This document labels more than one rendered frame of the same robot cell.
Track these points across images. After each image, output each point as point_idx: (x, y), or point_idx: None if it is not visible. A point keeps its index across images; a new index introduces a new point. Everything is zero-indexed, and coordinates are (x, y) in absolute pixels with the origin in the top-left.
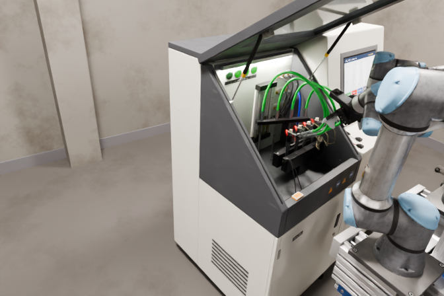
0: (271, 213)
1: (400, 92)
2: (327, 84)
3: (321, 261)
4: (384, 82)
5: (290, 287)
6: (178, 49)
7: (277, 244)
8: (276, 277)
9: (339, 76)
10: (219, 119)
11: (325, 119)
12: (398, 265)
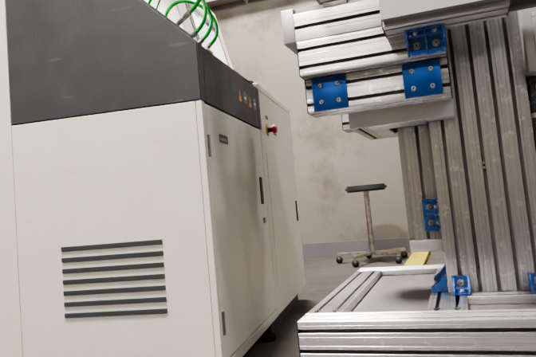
0: (179, 60)
1: None
2: (179, 17)
3: (265, 276)
4: None
5: (239, 284)
6: None
7: (203, 115)
8: (216, 209)
9: (190, 21)
10: None
11: None
12: None
